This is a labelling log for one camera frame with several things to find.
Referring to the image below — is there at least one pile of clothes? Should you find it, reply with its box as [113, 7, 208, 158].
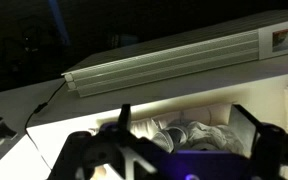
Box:
[150, 119, 252, 158]

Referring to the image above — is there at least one grey white garment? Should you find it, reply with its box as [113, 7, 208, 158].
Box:
[152, 122, 190, 154]

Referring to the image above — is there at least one grey ribbed panel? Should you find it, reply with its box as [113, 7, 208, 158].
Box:
[61, 29, 260, 98]

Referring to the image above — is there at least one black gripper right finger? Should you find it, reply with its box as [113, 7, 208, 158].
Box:
[230, 103, 288, 180]

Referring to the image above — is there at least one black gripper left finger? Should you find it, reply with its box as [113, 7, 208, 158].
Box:
[47, 103, 172, 180]

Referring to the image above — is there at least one white framed picture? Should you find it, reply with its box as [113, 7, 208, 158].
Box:
[257, 17, 288, 61]

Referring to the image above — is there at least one thin black cable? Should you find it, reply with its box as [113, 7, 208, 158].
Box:
[23, 79, 68, 168]

